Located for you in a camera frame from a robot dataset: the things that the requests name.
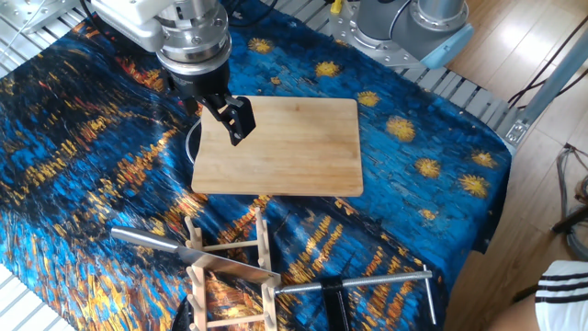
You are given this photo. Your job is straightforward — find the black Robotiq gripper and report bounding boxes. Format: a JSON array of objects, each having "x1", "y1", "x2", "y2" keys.
[{"x1": 160, "y1": 59, "x2": 257, "y2": 147}]

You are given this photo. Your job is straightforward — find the steel cleaver knife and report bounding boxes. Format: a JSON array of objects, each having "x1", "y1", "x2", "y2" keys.
[{"x1": 110, "y1": 225, "x2": 282, "y2": 286}]

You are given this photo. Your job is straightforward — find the black C-clamp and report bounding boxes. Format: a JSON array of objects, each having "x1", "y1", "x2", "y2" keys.
[{"x1": 170, "y1": 264, "x2": 437, "y2": 331}]

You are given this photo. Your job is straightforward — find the wooden cutting board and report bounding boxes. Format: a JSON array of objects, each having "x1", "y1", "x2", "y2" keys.
[{"x1": 185, "y1": 95, "x2": 365, "y2": 198}]

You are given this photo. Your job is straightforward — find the wooden peg dish rack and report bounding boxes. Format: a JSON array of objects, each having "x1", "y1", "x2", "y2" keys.
[{"x1": 183, "y1": 206, "x2": 281, "y2": 331}]

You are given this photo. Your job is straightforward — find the aluminium corner plate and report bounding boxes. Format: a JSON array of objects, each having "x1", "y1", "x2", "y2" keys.
[{"x1": 0, "y1": 0, "x2": 82, "y2": 36}]

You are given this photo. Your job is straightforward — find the starry night print tablecloth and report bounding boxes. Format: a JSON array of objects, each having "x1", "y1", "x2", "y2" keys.
[{"x1": 0, "y1": 0, "x2": 514, "y2": 331}]

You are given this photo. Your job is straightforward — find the dark furniture leg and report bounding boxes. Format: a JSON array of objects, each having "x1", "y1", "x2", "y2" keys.
[{"x1": 550, "y1": 206, "x2": 588, "y2": 234}]

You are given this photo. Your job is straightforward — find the white black-striped garment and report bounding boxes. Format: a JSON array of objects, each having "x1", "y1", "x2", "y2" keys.
[{"x1": 534, "y1": 259, "x2": 588, "y2": 331}]

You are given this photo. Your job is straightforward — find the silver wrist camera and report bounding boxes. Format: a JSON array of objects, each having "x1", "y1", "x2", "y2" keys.
[{"x1": 96, "y1": 11, "x2": 165, "y2": 52}]

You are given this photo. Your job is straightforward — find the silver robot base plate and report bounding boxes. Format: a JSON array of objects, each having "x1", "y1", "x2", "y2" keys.
[{"x1": 328, "y1": 2, "x2": 435, "y2": 70}]

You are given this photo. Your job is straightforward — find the black floor cables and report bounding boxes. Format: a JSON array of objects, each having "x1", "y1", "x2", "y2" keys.
[{"x1": 507, "y1": 16, "x2": 588, "y2": 110}]

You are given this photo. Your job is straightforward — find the aluminium frame post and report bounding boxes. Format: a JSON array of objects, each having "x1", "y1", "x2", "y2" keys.
[{"x1": 504, "y1": 39, "x2": 588, "y2": 149}]

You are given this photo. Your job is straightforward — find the grey floor cable bundle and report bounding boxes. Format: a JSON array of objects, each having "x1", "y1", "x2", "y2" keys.
[{"x1": 555, "y1": 143, "x2": 588, "y2": 261}]

